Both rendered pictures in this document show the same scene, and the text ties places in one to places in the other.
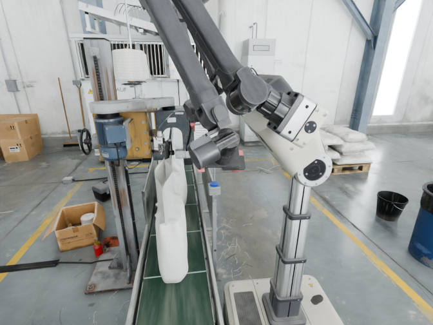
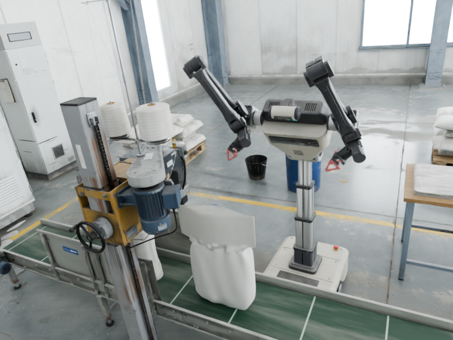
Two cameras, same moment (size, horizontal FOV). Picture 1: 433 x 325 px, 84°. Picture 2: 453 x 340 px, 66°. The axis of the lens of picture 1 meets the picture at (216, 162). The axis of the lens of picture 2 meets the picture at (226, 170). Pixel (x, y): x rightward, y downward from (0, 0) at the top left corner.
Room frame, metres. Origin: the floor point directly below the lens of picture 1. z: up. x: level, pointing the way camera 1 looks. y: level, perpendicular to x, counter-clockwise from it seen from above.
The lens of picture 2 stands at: (0.14, 1.61, 2.07)
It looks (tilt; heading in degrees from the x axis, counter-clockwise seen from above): 25 degrees down; 307
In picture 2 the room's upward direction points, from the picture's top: 6 degrees counter-clockwise
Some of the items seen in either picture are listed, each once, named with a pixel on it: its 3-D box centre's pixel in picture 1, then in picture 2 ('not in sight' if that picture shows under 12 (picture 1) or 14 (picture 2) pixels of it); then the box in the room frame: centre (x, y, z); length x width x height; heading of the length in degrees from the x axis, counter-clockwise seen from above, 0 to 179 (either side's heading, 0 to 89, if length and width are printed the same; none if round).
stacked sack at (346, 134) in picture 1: (344, 133); (170, 119); (4.06, -2.21, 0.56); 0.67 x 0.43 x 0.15; 9
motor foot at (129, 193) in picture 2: not in sight; (132, 196); (1.46, 0.67, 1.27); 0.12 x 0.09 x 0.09; 99
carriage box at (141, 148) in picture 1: (125, 132); (121, 202); (1.62, 0.63, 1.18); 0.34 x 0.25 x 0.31; 99
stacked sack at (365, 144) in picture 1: (350, 144); (182, 128); (3.84, -2.23, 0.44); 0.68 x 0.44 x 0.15; 99
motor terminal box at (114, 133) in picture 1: (115, 135); (172, 198); (1.29, 0.56, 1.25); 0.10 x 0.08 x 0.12; 124
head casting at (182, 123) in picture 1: (175, 125); (153, 169); (1.71, 0.29, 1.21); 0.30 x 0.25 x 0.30; 9
